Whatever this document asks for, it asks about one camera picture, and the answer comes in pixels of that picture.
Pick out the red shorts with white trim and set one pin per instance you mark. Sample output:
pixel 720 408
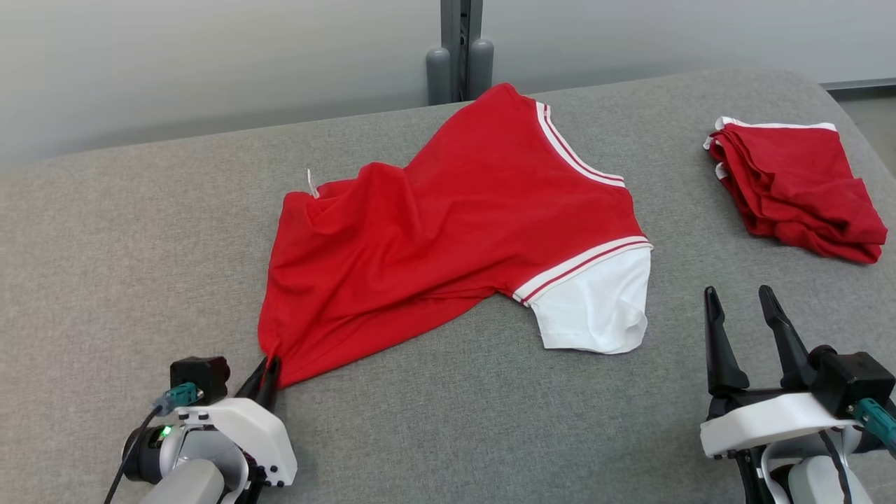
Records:
pixel 798 189

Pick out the teal left camera connector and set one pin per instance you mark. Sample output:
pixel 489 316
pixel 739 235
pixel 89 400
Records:
pixel 182 397

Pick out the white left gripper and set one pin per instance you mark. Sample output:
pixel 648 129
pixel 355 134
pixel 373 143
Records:
pixel 259 434

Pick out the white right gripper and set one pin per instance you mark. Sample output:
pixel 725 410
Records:
pixel 770 423

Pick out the grey metal partition post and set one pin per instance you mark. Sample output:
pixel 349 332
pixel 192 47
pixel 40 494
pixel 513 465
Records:
pixel 460 42

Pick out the teal camera connector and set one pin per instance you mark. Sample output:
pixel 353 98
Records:
pixel 182 397
pixel 875 420

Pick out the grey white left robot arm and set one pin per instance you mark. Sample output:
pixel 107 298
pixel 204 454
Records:
pixel 189 476

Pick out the teal right camera connector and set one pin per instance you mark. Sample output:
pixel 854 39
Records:
pixel 875 420

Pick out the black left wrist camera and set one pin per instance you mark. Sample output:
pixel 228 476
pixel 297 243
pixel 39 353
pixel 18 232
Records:
pixel 199 376

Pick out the red t-shirt with white sleeves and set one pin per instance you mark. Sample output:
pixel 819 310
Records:
pixel 448 231

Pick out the grey cylindrical post foot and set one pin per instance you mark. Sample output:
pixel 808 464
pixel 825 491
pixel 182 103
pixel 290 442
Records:
pixel 481 70
pixel 438 77

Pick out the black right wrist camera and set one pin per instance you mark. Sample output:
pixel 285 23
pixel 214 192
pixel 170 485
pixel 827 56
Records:
pixel 854 378

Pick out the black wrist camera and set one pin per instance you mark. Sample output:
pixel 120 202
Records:
pixel 199 376
pixel 854 378

